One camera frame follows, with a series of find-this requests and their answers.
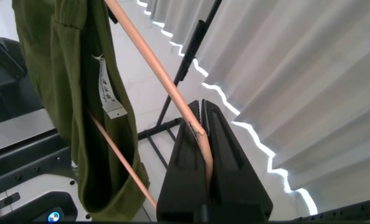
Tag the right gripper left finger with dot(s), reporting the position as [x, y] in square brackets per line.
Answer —
[178, 186]

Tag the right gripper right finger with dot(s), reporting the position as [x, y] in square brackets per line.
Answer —
[241, 193]

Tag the pink clothes hanger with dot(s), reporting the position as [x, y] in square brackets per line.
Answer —
[147, 53]

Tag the green long-sleeved shirt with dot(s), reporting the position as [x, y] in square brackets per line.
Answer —
[48, 93]

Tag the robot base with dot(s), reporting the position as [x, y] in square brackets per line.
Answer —
[17, 168]

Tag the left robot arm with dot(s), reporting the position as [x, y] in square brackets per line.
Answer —
[1, 49]

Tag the black clothes rack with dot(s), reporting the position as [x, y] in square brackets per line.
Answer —
[189, 53]

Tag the white curtain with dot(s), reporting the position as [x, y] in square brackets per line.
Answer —
[297, 77]

